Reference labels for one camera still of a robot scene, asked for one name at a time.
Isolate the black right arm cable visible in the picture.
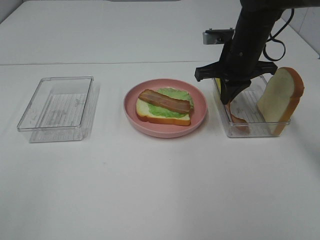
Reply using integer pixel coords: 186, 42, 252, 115
261, 7, 296, 62

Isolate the bacon strip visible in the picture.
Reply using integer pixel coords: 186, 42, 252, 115
225, 101, 250, 135
138, 89, 191, 114

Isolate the clear left plastic tray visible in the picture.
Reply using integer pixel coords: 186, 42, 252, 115
17, 76, 100, 143

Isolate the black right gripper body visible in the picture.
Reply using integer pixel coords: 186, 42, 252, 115
194, 38, 278, 82

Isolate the white bread slice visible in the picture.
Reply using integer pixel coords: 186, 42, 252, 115
135, 98, 192, 126
257, 67, 305, 136

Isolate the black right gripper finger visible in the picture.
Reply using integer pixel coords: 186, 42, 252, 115
228, 83, 251, 103
220, 78, 237, 105

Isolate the clear plastic tray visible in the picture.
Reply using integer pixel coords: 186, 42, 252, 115
212, 75, 291, 138
17, 76, 100, 143

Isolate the clear right plastic tray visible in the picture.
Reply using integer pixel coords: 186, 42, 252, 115
212, 75, 291, 138

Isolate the yellow cheese slice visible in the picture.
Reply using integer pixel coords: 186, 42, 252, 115
215, 78, 221, 93

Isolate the pink round plate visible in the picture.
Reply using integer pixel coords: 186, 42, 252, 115
123, 78, 208, 138

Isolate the green lettuce leaf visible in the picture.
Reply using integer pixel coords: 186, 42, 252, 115
147, 87, 194, 118

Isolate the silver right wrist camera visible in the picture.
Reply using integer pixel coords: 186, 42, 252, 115
202, 28, 235, 45

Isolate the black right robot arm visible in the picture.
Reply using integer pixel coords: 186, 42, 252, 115
194, 0, 320, 105

